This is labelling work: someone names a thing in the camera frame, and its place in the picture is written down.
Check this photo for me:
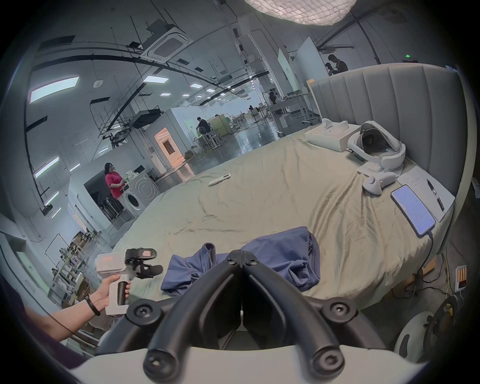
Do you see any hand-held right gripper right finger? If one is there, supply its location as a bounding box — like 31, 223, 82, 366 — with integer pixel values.
243, 252, 388, 382

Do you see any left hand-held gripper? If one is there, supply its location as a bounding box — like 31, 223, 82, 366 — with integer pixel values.
95, 247, 164, 318

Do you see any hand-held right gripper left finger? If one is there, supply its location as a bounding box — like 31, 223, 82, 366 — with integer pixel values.
95, 249, 244, 382

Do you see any person's left forearm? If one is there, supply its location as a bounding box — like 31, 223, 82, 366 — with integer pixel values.
22, 294, 101, 343

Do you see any person's left hand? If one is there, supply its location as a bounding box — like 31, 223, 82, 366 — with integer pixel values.
90, 274, 132, 313

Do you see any white washing machine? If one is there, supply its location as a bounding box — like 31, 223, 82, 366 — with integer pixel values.
122, 174, 160, 218

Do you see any dark blue shirt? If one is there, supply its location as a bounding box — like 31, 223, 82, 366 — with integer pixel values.
160, 226, 322, 297

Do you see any shelf rack with cartons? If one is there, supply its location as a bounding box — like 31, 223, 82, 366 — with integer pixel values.
49, 230, 101, 307

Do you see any bed with beige sheet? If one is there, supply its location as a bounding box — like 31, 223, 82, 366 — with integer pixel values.
110, 124, 456, 312

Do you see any smartphone with lit screen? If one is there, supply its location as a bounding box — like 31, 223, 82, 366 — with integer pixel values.
391, 184, 436, 238

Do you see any white power strip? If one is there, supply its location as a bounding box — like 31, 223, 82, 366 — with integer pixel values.
454, 264, 469, 292

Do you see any white flat box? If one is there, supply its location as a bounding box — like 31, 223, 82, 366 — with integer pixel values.
304, 119, 361, 152

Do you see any white paper sheet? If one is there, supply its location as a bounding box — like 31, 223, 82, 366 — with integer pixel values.
397, 166, 456, 222

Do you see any black pen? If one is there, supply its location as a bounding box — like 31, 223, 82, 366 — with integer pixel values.
426, 179, 445, 212

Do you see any white headset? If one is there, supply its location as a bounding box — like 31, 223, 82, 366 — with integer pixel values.
347, 121, 407, 174

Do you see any white desk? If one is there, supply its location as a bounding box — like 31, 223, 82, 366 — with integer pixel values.
268, 94, 314, 125

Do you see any grey padded headboard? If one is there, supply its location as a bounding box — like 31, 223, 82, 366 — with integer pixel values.
309, 63, 474, 196

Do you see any dark phone cable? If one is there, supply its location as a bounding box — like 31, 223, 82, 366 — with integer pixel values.
412, 232, 438, 280

